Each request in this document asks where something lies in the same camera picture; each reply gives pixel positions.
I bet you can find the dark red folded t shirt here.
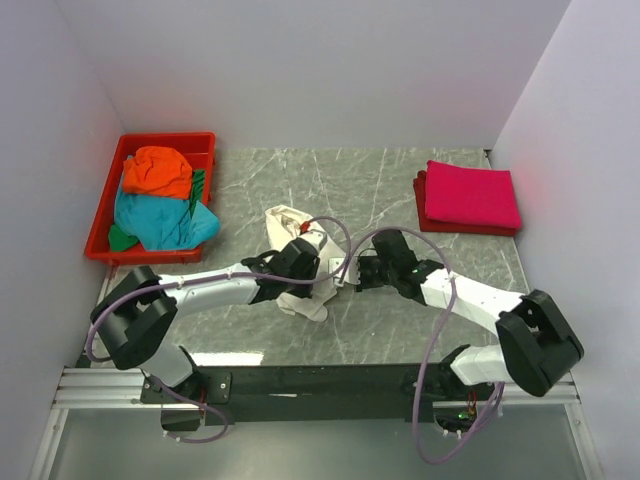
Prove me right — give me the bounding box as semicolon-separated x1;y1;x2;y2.
413;170;517;237

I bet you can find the red plastic bin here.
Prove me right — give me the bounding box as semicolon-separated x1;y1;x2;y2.
84;131;216;266

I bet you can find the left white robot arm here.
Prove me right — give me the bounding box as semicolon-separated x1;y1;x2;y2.
86;233;324;402

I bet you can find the black base bar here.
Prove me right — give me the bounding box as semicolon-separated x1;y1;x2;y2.
139;363;466;432

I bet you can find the orange t shirt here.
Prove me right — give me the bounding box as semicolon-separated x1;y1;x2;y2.
121;146;193;200

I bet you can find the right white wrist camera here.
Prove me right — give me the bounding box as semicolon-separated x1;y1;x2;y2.
328;257;360;288

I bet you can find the pink folded t shirt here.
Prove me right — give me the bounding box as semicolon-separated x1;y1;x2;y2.
424;160;522;232

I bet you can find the white t shirt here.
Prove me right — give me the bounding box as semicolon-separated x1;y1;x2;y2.
264;205;346;323

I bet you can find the green t shirt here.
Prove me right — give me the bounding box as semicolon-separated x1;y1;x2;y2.
107;168;207;253

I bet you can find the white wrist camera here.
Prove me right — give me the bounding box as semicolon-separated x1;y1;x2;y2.
299;221;329;258
328;257;360;288

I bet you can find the aluminium rail frame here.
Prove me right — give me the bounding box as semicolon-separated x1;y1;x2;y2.
29;365;606;480

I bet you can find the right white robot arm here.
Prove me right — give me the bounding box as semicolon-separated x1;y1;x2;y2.
357;228;585;399

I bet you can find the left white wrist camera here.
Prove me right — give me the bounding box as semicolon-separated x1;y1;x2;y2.
299;221;329;258

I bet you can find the light blue t shirt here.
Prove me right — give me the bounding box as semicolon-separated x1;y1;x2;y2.
113;191;222;251

